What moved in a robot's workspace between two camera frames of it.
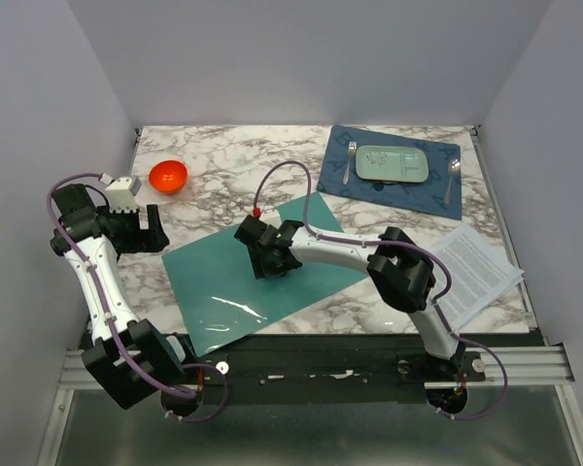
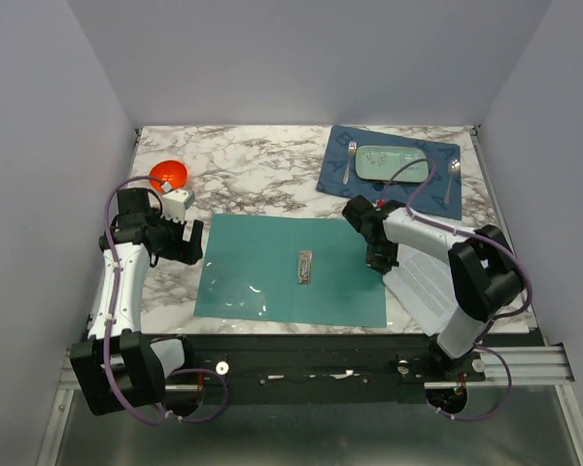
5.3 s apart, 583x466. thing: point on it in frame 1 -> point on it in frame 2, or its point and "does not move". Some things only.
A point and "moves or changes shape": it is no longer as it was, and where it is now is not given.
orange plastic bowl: x=168 y=176 does not move
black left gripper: x=153 y=239 -> x=186 y=251
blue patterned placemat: x=440 y=193 does not move
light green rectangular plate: x=392 y=163 does not move
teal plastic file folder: x=221 y=299 moves or changes shape
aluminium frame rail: x=528 y=366 does not move
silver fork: x=352 y=146 does not move
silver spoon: x=454 y=168 does not move
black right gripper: x=256 y=257 -> x=382 y=264
